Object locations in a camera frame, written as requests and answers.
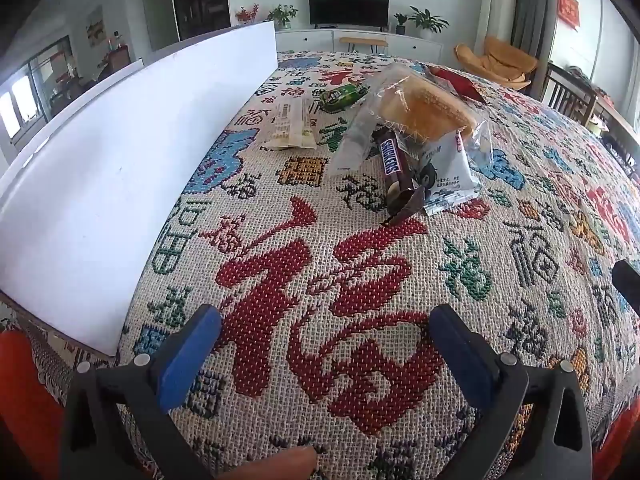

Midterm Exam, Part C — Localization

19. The white television cabinet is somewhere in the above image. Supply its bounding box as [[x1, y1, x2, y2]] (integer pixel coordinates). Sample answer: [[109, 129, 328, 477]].
[[275, 27, 443, 63]]

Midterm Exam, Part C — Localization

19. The red snack packet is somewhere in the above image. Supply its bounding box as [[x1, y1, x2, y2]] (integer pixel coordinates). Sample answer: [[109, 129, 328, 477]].
[[425, 66, 486, 103]]

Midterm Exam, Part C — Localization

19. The red wall hanging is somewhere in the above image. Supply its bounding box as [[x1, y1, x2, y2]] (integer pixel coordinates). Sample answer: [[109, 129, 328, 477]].
[[557, 0, 581, 26]]

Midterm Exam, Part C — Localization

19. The dark wooden chair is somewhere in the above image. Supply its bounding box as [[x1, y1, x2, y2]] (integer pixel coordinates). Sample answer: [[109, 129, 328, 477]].
[[540, 62, 598, 121]]

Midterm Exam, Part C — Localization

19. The white board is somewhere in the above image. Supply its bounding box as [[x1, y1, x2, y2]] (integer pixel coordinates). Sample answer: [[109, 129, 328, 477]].
[[0, 20, 278, 358]]

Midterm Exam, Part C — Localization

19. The long clear wafer packet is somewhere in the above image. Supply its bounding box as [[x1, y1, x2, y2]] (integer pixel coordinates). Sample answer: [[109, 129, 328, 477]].
[[261, 97, 317, 151]]

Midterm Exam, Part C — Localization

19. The green potted plant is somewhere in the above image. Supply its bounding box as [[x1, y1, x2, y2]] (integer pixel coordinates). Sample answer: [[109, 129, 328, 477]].
[[267, 4, 299, 30]]

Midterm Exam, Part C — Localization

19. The white and blue snack packet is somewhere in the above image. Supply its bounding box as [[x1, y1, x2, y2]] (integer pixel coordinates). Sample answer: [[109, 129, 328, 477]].
[[415, 130, 483, 217]]

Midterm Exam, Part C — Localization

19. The green snack packet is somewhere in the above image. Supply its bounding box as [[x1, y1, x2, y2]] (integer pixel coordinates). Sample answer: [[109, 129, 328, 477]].
[[319, 84, 370, 113]]

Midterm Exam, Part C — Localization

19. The bread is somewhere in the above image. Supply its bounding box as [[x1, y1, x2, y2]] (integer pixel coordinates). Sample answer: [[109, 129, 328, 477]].
[[367, 62, 493, 171]]

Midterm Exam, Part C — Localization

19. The grey curtain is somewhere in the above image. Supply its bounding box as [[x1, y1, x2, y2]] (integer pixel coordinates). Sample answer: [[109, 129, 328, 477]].
[[515, 0, 558, 61]]

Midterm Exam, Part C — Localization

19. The red cloth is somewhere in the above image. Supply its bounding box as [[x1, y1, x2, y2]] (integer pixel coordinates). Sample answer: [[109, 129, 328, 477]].
[[597, 405, 640, 480], [0, 330, 66, 480]]

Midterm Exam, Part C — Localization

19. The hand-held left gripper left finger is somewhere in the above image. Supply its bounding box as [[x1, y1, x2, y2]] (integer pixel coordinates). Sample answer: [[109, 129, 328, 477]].
[[59, 304, 223, 480]]

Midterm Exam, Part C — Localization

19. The cluttered wooden table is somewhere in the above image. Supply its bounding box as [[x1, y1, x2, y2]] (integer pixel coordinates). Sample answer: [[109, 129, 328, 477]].
[[590, 95, 640, 181]]

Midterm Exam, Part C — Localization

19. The wooden stool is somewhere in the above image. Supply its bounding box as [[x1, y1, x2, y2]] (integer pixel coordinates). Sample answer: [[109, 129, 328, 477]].
[[340, 36, 388, 53]]

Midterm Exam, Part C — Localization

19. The orange lounge chair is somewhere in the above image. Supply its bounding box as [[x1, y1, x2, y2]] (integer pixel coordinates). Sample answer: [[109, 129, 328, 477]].
[[454, 35, 540, 91]]

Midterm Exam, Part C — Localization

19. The black television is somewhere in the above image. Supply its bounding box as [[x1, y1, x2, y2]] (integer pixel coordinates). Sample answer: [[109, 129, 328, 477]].
[[309, 0, 390, 28]]

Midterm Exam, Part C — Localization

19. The wall picture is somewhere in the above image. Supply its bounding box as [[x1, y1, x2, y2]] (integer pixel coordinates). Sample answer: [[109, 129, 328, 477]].
[[86, 6, 105, 48]]

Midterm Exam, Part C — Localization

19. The white standing air conditioner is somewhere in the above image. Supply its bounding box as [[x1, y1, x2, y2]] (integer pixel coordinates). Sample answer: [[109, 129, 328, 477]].
[[481, 0, 518, 56]]

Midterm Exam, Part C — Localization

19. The dark display cabinet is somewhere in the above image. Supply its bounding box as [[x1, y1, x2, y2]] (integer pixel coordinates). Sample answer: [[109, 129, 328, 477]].
[[169, 0, 232, 43]]

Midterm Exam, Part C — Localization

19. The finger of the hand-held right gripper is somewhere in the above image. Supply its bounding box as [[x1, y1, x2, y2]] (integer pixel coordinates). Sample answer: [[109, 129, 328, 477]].
[[612, 259, 640, 311]]

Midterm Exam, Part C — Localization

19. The person's left hand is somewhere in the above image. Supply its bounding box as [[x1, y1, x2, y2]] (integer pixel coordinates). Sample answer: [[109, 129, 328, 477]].
[[217, 446, 318, 480]]

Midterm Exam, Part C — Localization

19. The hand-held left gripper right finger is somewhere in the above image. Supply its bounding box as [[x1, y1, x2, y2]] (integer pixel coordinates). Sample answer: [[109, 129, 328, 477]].
[[429, 304, 593, 480]]

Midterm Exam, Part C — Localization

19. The large leafy potted plant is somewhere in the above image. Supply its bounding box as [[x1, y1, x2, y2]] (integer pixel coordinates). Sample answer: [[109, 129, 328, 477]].
[[409, 6, 450, 36]]

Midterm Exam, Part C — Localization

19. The dark wooden side table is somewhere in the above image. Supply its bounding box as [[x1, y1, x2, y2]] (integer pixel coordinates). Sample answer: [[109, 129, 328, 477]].
[[97, 45, 131, 78]]

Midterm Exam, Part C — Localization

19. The brown chocolate bar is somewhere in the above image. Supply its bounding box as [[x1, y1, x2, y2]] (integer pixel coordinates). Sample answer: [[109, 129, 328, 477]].
[[372, 127, 426, 225]]

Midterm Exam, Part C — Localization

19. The printed woven blanket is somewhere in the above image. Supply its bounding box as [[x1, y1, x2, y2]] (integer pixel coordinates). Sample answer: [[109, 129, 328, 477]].
[[20, 50, 640, 480]]

